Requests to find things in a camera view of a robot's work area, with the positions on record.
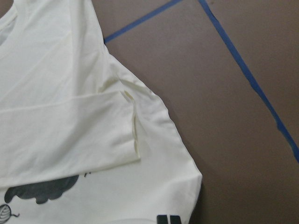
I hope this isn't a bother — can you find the cream long-sleeve cat shirt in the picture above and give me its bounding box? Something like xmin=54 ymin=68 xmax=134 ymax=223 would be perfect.
xmin=0 ymin=0 xmax=202 ymax=224

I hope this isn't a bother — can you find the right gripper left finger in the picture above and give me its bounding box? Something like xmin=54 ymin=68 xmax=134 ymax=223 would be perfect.
xmin=157 ymin=215 xmax=168 ymax=224

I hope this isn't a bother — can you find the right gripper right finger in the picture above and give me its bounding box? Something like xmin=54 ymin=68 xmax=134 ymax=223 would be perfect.
xmin=170 ymin=215 xmax=182 ymax=224

